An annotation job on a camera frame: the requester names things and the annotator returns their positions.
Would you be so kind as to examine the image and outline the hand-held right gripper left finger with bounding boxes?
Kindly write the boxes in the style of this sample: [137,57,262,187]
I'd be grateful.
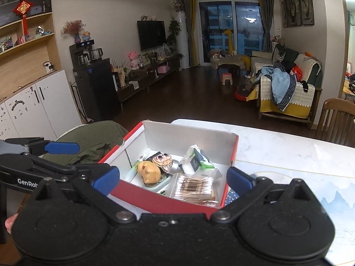
[35,166,138,223]

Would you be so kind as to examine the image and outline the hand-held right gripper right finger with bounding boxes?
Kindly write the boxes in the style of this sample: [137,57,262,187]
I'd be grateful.
[212,167,314,223]

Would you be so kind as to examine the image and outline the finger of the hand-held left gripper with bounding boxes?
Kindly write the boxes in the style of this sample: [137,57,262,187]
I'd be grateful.
[0,137,80,157]
[0,154,111,185]

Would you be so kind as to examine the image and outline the white green glue pen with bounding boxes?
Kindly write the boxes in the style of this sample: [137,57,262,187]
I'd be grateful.
[124,148,151,182]

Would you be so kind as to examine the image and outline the yellow pig toy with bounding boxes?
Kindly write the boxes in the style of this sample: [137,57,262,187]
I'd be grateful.
[137,161,162,185]

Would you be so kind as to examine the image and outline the cotton swab packet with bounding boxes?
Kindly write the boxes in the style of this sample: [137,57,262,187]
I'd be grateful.
[170,173,219,207]

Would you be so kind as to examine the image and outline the tissue pack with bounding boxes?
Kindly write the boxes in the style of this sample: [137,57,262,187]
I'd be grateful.
[177,145,222,178]

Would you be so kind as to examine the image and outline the pale blue correction tape dispenser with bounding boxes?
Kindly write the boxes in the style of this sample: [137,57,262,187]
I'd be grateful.
[144,173,174,194]

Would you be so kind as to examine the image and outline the fish plush toy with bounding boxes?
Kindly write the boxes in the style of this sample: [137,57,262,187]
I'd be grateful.
[152,151,174,173]

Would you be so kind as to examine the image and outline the red cardboard box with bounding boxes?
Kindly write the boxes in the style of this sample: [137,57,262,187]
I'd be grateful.
[98,120,239,219]

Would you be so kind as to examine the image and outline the silver round tin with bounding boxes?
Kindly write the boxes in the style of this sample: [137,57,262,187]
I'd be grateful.
[170,159,183,175]

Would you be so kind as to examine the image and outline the person's left hand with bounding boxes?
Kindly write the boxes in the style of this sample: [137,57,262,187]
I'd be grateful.
[5,215,18,235]

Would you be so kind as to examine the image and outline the olive green jacket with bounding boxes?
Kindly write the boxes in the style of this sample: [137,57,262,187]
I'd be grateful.
[41,120,129,167]

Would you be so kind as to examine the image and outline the white cabinet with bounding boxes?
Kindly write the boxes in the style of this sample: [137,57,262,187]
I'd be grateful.
[0,69,82,142]

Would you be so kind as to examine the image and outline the black water dispenser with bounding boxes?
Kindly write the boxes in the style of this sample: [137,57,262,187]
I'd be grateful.
[69,43,121,122]

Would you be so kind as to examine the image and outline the red floor toy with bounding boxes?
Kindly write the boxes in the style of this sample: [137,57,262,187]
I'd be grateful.
[234,87,254,102]

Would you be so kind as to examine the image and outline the yellow sofa blanket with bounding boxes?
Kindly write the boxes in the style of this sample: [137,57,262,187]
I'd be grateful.
[247,84,312,118]

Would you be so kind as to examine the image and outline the wooden shelf unit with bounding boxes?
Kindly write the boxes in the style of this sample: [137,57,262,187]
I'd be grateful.
[0,0,61,100]

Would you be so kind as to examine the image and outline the blue clothing pile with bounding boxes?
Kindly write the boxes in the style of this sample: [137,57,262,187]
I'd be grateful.
[261,62,297,111]

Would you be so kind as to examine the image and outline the cream covered sofa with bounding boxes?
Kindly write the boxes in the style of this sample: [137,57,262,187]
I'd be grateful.
[256,54,323,129]

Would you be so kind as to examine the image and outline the dark TV cabinet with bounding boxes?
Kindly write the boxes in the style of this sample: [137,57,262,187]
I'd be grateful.
[116,55,184,110]

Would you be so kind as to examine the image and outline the pink plush toy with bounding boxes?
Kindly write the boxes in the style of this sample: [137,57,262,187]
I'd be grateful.
[128,51,140,70]

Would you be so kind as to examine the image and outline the wooden chair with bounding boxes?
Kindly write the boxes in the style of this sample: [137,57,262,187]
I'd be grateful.
[315,98,355,147]

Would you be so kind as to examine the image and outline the low coffee table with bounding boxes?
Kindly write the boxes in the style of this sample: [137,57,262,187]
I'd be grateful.
[210,54,247,74]

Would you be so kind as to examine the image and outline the vase with dried flowers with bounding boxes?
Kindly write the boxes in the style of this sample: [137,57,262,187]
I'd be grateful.
[61,20,84,44]

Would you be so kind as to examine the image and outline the red garment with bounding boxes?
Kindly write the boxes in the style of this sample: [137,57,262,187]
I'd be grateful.
[290,65,303,82]

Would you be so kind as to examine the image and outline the dark green sofa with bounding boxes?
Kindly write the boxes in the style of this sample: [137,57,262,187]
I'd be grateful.
[251,44,300,72]

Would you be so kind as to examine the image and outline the yellow giraffe toy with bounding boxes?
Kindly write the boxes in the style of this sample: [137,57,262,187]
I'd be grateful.
[223,29,235,54]

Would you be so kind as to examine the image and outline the television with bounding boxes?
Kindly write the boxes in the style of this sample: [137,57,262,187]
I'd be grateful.
[137,20,167,52]

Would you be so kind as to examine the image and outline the dark clothes pile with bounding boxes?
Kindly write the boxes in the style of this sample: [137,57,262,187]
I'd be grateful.
[345,73,355,100]

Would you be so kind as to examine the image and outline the red knot ornament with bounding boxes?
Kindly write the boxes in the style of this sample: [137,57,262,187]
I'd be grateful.
[13,0,33,27]

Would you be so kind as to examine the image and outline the tall white air conditioner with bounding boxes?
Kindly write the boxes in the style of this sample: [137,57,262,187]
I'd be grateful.
[175,11,192,68]

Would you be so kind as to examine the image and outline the glass balcony door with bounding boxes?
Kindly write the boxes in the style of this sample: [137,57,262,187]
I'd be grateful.
[199,0,264,64]

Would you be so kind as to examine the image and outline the grey yellow curtain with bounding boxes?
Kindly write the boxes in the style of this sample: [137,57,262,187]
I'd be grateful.
[180,0,199,67]
[257,0,275,53]

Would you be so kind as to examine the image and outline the green houseplant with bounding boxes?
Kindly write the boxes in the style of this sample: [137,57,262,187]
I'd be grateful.
[166,19,183,59]

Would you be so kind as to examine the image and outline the framed wall picture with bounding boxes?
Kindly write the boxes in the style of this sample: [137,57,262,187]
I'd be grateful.
[281,0,289,27]
[299,0,315,25]
[286,0,301,27]

